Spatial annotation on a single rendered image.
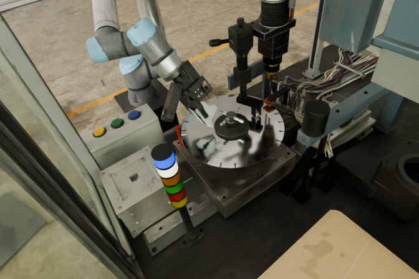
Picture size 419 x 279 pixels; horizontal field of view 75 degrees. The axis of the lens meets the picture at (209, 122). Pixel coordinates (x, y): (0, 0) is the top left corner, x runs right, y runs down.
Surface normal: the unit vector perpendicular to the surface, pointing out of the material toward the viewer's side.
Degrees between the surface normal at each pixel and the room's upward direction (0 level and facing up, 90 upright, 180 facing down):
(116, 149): 90
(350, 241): 0
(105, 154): 90
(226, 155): 0
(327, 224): 0
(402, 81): 90
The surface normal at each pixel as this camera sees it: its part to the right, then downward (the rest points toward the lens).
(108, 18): 0.37, -0.51
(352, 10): -0.83, 0.45
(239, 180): -0.11, -0.72
